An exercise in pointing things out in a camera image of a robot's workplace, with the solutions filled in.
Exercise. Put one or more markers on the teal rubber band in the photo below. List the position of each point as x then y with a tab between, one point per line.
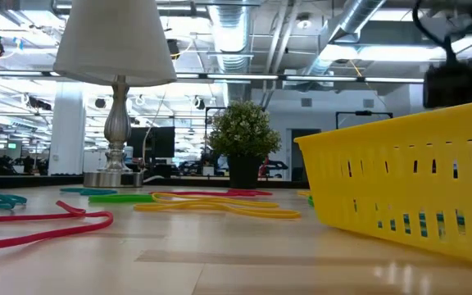
12	200
88	191
423	223

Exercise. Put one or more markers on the black aluminium table frame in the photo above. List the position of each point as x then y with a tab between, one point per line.
35	181

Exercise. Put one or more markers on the red rubber band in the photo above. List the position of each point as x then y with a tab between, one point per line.
244	192
35	236

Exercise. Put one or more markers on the black computer monitor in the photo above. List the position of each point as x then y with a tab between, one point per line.
162	141

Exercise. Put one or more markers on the white shade silver table lamp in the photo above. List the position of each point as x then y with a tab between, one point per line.
115	41

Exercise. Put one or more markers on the small potted green plant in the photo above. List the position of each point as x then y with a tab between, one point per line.
244	131

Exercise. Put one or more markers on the green rubber band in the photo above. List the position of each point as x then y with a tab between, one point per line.
117	198
310	201

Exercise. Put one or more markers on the yellow rubber band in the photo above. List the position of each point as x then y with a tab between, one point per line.
302	193
170	207

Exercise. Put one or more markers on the yellow slotted plastic bin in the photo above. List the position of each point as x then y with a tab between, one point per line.
383	188

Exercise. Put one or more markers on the black metal gantry frame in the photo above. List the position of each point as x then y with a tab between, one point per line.
363	113
206	119

